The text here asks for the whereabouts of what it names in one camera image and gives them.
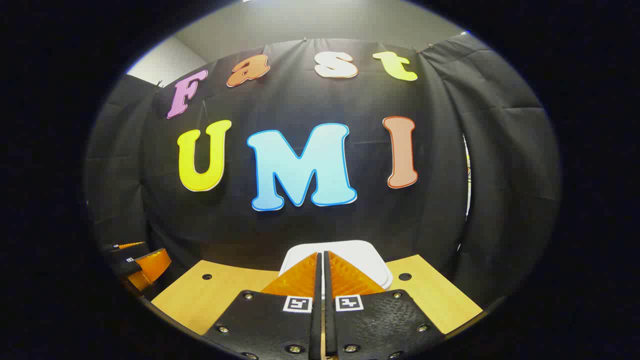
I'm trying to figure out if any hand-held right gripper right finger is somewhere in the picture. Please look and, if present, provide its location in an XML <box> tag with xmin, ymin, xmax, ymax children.
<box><xmin>323</xmin><ymin>250</ymin><xmax>447</xmax><ymax>360</ymax></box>

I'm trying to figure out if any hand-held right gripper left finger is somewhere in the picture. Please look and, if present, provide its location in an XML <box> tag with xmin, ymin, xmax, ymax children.
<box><xmin>202</xmin><ymin>251</ymin><xmax>322</xmax><ymax>360</ymax></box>

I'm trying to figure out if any white desktop garbage bin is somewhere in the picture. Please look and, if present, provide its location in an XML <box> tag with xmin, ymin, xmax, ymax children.
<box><xmin>278</xmin><ymin>240</ymin><xmax>394</xmax><ymax>301</ymax></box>

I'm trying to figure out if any wooden desktop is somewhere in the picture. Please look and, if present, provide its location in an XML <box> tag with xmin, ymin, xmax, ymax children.
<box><xmin>151</xmin><ymin>254</ymin><xmax>485</xmax><ymax>336</ymax></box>

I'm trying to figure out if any black backdrop cloth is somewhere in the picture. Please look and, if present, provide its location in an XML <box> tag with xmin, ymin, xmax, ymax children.
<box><xmin>85</xmin><ymin>32</ymin><xmax>562</xmax><ymax>308</ymax></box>

